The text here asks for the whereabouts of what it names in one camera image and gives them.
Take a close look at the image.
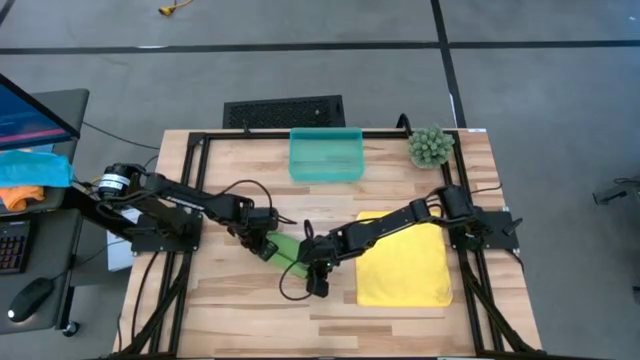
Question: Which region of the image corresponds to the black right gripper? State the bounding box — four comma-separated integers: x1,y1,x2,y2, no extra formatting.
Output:
298,234,346,300

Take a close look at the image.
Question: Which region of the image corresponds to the green microfiber towel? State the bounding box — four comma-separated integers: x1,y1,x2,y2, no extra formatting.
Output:
264,231,312,280

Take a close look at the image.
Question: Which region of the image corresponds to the yellow microfiber towel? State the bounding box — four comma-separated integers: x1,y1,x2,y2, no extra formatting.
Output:
354,209,454,308

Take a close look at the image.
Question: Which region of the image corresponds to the teal plastic basket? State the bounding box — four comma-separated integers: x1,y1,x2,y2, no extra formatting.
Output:
288,126,365,183

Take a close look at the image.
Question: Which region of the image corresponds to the black mesh box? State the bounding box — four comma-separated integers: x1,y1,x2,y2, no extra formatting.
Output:
222,94,346,130

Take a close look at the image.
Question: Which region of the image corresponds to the white box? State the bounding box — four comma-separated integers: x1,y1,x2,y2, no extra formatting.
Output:
106,207,136,273

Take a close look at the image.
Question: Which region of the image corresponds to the artificial green potted plant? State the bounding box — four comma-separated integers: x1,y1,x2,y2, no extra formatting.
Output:
406,124,456,170

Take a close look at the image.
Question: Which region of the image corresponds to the black diagonal bar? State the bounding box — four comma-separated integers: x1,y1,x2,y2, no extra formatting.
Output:
63,185,136,240

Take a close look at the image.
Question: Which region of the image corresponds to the grey side desk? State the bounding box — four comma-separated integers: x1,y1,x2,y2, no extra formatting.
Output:
0,88,91,335

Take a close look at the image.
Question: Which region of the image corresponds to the blue cloth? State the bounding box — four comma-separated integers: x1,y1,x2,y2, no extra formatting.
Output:
0,149,75,189

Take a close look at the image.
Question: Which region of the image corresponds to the orange cloth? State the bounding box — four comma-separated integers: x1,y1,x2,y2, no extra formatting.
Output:
0,185,45,212

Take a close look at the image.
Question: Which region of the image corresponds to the black computer mouse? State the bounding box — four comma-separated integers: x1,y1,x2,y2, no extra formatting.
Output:
7,277,55,324

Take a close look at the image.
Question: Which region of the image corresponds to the black keyboard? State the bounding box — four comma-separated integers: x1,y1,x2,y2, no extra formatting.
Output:
0,219,32,275

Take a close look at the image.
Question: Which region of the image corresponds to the computer monitor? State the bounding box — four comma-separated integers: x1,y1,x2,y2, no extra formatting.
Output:
0,73,82,152

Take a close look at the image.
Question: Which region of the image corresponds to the black stand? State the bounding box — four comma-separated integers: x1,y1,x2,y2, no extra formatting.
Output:
592,174,640,206

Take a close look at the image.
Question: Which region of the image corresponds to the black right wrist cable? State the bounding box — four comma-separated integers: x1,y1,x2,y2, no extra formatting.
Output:
278,218,321,302

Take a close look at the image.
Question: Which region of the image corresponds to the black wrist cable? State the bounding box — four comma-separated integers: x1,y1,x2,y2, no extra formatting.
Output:
219,178,298,226
278,218,321,302

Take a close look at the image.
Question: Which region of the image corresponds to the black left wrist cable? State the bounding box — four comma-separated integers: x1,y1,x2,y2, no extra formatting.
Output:
219,178,298,226

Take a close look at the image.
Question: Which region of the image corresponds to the black aluminium table frame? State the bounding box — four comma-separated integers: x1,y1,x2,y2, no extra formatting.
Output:
107,128,549,360

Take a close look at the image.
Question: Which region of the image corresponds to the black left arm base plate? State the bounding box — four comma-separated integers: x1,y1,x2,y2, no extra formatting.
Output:
130,212,204,253

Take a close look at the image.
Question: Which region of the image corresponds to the black floor cable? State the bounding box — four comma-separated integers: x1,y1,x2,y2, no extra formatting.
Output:
82,121,161,150

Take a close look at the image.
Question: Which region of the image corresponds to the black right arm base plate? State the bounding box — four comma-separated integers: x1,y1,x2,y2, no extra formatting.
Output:
447,209,521,251

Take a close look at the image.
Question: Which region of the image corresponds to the yellow cable plug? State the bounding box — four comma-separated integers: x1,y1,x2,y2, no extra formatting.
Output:
158,0,194,16

